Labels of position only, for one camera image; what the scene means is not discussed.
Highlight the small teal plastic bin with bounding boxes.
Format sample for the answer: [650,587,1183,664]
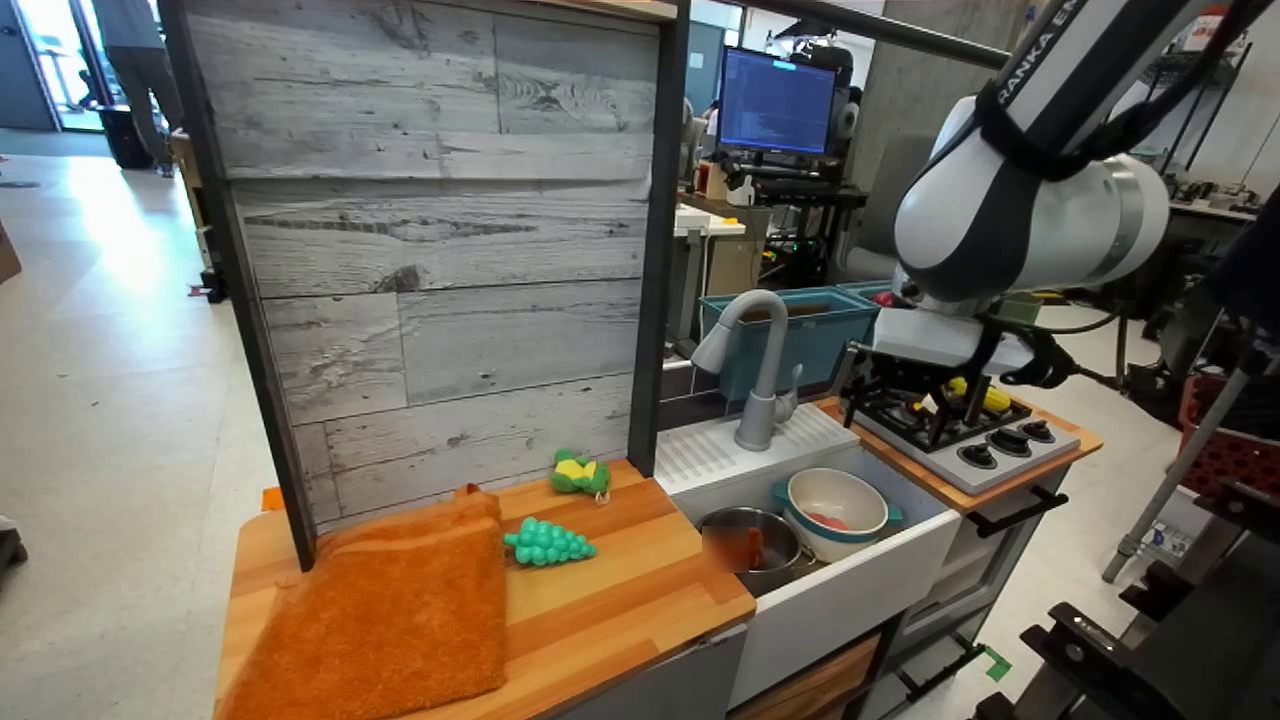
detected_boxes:
[838,279,903,309]

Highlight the red plastic crate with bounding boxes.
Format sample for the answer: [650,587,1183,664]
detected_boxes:
[1178,373,1280,498]

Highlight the orange cloth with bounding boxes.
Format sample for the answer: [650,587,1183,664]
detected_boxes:
[217,486,509,720]

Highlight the black metal shelf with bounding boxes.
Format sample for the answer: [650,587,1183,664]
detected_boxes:
[1148,38,1253,201]

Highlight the grey toy tap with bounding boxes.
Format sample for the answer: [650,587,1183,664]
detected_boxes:
[690,289,804,452]

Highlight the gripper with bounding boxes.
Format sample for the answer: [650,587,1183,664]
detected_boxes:
[838,344,1001,448]

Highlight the large teal plastic bin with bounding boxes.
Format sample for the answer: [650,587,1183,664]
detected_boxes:
[699,287,882,403]

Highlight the steel pot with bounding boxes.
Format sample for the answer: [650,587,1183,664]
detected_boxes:
[697,506,807,599]

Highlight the black oven door handle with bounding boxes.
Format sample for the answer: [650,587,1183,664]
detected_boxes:
[967,486,1070,539]

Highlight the toy kitchen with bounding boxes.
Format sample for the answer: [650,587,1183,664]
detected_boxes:
[160,0,1106,720]

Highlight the white table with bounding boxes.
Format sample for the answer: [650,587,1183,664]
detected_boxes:
[672,203,749,346]

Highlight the green grape plush toy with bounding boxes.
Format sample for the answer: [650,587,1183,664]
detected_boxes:
[502,516,599,569]

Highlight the toy oven door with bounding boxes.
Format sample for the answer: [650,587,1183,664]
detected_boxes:
[885,470,1076,691]

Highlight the white toy sink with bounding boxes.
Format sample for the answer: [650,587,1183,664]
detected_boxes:
[655,403,963,707]

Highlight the yellow plush toy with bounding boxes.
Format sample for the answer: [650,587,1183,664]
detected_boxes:
[944,376,1013,414]

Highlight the monitor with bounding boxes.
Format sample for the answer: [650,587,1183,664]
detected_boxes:
[716,45,838,159]

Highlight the person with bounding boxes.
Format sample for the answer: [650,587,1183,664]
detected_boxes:
[88,0,187,180]

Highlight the grey toy stove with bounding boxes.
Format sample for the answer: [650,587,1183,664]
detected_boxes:
[852,384,1082,497]

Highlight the white pot with teal handles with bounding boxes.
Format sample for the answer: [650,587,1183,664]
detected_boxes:
[771,466,905,564]

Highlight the black stove burner grate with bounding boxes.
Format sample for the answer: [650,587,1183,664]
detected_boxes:
[846,384,1033,453]

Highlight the green and yellow corn plush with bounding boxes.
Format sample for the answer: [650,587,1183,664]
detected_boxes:
[548,448,613,499]

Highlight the black desk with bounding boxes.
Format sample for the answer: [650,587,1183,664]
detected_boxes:
[735,165,871,289]

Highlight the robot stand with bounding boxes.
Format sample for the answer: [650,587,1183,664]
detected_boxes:
[972,480,1280,720]

